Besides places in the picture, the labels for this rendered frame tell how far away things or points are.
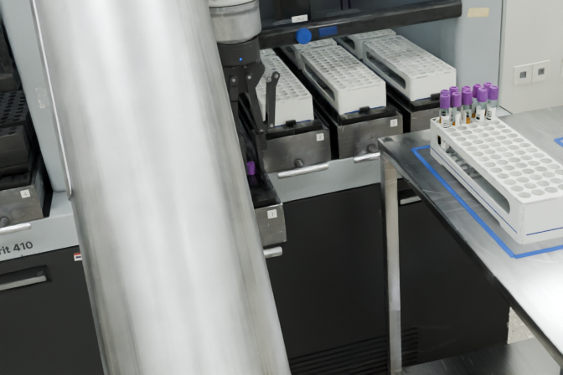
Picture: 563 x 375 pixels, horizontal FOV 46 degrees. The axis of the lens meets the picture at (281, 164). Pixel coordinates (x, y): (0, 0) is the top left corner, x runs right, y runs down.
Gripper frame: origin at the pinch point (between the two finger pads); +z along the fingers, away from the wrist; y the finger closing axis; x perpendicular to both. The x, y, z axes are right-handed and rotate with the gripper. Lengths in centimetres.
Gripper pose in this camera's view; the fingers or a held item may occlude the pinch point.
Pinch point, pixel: (250, 151)
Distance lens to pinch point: 113.2
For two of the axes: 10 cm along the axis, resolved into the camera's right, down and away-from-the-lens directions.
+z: 1.0, 8.9, 4.4
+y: -9.7, 1.9, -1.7
